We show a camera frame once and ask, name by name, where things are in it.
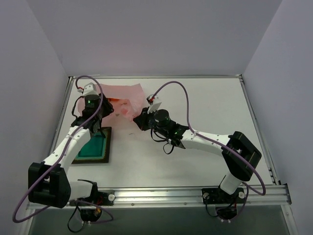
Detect pink plastic bag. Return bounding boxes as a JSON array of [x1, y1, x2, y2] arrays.
[[73, 83, 145, 122]]

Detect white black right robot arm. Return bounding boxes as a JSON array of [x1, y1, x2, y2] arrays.
[[133, 108, 263, 195]]

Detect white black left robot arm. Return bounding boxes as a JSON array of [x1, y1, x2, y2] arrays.
[[27, 94, 114, 208]]

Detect green square ceramic plate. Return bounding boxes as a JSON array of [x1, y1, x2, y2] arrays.
[[72, 127, 112, 165]]

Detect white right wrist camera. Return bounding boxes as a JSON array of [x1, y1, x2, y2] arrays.
[[147, 94, 162, 114]]

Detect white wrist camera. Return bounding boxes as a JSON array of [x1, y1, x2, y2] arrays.
[[77, 83, 98, 96], [147, 94, 162, 114]]

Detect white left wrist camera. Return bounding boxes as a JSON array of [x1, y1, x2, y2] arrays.
[[77, 83, 98, 96]]

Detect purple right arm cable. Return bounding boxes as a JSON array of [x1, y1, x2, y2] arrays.
[[153, 80, 267, 218]]

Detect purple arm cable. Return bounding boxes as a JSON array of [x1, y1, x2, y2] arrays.
[[153, 80, 267, 218], [12, 75, 114, 225]]

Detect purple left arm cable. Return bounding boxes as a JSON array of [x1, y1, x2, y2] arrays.
[[12, 75, 114, 225]]

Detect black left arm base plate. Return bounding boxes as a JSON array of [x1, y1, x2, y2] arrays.
[[69, 189, 115, 206]]

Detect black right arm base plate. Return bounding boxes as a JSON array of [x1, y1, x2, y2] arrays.
[[201, 187, 246, 205]]

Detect aluminium front rail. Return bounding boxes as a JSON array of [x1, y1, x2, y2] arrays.
[[26, 185, 292, 210]]

